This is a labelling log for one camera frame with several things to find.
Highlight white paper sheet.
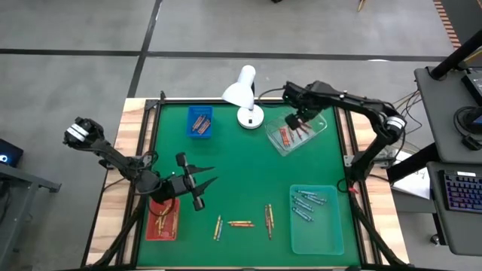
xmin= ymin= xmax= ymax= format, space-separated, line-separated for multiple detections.
xmin=391 ymin=149 xmax=432 ymax=200

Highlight grey keyboard desk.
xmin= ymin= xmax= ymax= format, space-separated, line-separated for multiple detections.
xmin=429 ymin=161 xmax=482 ymax=257

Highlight blue plastic basket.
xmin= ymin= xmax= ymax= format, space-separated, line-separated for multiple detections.
xmin=186 ymin=105 xmax=215 ymax=139

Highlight red plastic basket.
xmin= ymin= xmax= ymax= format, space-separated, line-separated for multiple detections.
xmin=145 ymin=198 xmax=182 ymax=242

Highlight grey monitor desk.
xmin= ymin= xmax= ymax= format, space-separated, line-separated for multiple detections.
xmin=413 ymin=65 xmax=482 ymax=165

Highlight teal plastic bin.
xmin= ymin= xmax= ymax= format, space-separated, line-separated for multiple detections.
xmin=288 ymin=184 xmax=346 ymax=256

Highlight backlit black keyboard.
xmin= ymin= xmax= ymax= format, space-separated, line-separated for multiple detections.
xmin=443 ymin=171 xmax=482 ymax=214

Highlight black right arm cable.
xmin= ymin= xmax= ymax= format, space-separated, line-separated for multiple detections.
xmin=258 ymin=87 xmax=288 ymax=108

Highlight black floor cable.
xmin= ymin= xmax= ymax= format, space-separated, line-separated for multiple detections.
xmin=391 ymin=89 xmax=423 ymax=151

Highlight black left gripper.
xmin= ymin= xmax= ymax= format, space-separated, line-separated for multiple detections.
xmin=152 ymin=151 xmax=220 ymax=212

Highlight clear plastic container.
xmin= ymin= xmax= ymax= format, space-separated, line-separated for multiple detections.
xmin=264 ymin=110 xmax=328 ymax=157

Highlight black monitor pole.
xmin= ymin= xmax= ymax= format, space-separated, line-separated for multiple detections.
xmin=429 ymin=28 xmax=482 ymax=82

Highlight grey side cart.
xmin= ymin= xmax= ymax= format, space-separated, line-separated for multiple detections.
xmin=0 ymin=161 xmax=62 ymax=271

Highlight black computer with blue light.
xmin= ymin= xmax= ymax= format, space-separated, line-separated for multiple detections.
xmin=0 ymin=138 xmax=24 ymax=169

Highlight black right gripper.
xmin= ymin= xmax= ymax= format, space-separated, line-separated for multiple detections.
xmin=282 ymin=80 xmax=322 ymax=131

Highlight black headphones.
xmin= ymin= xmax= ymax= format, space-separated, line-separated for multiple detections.
xmin=453 ymin=105 xmax=482 ymax=151

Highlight black table frame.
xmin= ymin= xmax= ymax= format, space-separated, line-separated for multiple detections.
xmin=81 ymin=90 xmax=411 ymax=271

